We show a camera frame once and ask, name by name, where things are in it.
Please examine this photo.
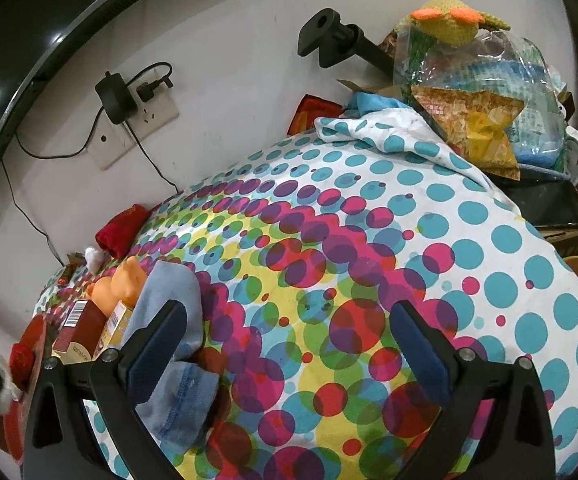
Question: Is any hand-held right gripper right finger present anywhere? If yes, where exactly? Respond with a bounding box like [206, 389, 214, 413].
[390, 301, 556, 480]

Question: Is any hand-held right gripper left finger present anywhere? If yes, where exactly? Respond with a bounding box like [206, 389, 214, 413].
[22, 300, 190, 480]

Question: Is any yellow carton box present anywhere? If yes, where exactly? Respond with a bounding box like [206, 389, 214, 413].
[100, 302, 135, 356]

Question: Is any light blue cloth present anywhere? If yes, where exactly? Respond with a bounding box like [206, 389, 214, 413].
[124, 260, 220, 453]

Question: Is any brown carton box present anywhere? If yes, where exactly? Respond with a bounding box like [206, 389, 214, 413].
[52, 299, 107, 366]

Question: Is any red basket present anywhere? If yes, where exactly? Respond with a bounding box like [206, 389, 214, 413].
[2, 312, 50, 466]

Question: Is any orange toy pig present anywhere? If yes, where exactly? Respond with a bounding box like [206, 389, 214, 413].
[85, 255, 145, 311]

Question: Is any red knitted cloth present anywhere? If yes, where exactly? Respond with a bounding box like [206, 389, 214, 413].
[94, 204, 150, 261]

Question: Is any polka dot bedsheet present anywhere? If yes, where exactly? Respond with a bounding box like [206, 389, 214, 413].
[34, 115, 578, 480]

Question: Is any yellow snack packet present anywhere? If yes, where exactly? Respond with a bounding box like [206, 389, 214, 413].
[411, 85, 527, 181]

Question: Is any black power adapter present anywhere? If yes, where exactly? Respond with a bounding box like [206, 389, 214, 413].
[94, 72, 137, 126]

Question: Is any red box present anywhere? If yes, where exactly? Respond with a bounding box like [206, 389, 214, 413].
[289, 94, 345, 136]

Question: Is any clear plastic bag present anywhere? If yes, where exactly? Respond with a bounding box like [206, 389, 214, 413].
[393, 25, 570, 171]

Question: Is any brown cardboard piece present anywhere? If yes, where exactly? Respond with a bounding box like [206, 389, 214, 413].
[336, 78, 395, 96]

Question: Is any yellow crochet toy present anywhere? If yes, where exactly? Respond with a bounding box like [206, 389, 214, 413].
[401, 0, 512, 45]

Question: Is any thin black adapter cable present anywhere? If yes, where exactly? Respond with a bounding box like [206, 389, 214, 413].
[14, 109, 101, 161]

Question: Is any beige wall socket plate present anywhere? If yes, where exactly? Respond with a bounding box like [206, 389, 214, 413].
[92, 92, 180, 171]

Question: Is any black plug with cable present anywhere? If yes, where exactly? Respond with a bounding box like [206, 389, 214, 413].
[119, 62, 174, 104]

